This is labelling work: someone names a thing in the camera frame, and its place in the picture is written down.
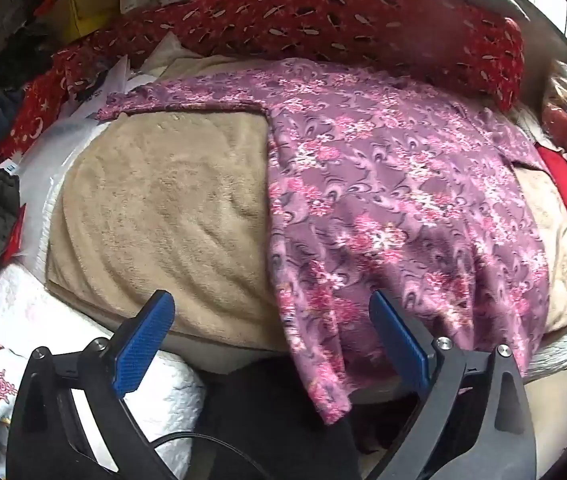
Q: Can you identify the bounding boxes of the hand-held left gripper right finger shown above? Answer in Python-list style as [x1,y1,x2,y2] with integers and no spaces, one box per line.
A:
[366,291,537,480]

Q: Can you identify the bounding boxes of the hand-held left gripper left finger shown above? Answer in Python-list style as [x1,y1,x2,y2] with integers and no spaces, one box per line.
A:
[8,290,175,480]

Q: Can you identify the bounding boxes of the purple floral garment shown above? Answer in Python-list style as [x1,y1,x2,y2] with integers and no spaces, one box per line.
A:
[98,58,550,426]

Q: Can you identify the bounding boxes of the black clothes pile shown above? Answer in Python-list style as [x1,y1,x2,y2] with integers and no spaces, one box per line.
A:
[0,22,59,93]

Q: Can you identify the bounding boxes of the white quilted bedding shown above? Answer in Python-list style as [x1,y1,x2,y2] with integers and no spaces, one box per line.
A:
[0,265,567,466]

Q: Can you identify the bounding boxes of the beige fleece blanket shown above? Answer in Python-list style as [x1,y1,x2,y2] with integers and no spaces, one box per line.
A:
[46,55,567,356]

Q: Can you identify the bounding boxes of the red packet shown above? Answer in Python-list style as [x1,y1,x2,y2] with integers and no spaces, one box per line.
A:
[2,204,27,267]

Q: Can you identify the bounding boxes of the white plastic sheet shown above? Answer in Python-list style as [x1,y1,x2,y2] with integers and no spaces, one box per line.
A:
[0,55,129,281]

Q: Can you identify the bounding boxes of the yellow cardboard box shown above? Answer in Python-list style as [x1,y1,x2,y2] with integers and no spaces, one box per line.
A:
[38,0,129,46]

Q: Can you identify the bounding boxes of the red patterned quilt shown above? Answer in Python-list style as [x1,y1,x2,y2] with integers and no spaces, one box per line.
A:
[0,0,524,166]

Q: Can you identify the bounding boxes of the black cable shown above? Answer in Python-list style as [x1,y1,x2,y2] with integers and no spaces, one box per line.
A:
[148,430,244,461]

